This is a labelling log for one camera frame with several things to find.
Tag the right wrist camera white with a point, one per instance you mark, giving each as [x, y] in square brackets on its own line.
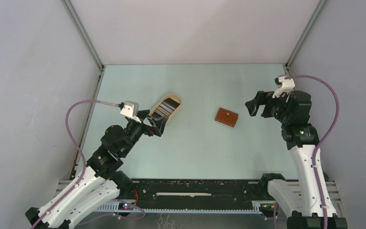
[285, 85]

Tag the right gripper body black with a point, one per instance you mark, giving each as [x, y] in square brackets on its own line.
[275, 107]

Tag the aluminium frame rail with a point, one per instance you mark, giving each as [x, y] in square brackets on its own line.
[189, 208]

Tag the small circuit board led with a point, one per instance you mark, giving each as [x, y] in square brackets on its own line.
[126, 207]

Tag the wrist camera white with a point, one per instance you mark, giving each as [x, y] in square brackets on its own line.
[285, 85]
[129, 110]

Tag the beige oval tray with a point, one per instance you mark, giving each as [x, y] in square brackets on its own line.
[174, 97]

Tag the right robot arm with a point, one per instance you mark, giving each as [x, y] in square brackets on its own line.
[313, 209]

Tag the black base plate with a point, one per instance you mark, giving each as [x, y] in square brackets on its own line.
[195, 194]

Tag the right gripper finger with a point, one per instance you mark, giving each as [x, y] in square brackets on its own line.
[260, 98]
[252, 107]

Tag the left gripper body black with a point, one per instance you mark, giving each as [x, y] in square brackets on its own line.
[137, 129]

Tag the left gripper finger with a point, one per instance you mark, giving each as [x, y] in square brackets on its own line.
[142, 114]
[157, 125]

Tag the brown leather card holder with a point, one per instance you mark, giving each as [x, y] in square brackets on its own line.
[226, 117]

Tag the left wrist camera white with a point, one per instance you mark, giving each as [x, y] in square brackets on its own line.
[129, 110]

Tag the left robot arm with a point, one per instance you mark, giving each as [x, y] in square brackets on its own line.
[101, 179]

